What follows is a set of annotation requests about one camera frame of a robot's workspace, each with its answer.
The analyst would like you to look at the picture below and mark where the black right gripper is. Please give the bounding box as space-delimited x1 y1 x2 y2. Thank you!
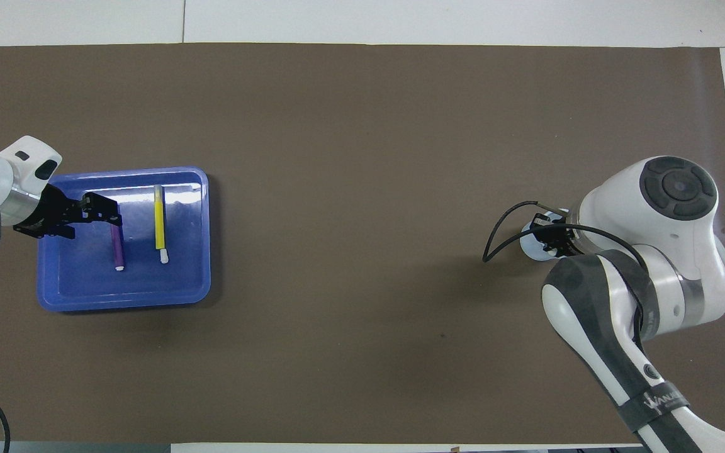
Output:
529 213 587 257

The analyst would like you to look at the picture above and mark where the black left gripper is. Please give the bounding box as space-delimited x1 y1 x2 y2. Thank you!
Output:
13 184 123 241

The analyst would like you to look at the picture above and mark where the purple pen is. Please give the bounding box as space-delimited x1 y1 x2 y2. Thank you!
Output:
110 223 126 272

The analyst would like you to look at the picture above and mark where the yellow pen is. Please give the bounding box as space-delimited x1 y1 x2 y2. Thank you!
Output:
153 184 169 264

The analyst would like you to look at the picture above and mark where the blue plastic tray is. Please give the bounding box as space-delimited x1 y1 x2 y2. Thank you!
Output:
37 166 211 313

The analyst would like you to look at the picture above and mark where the translucent plastic cup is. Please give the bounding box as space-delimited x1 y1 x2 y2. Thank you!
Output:
520 209 571 260

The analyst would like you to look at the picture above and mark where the brown table mat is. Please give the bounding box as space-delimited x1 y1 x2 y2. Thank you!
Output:
0 43 725 445

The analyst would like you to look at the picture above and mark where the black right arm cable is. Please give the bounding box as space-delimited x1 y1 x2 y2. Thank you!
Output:
482 201 648 344

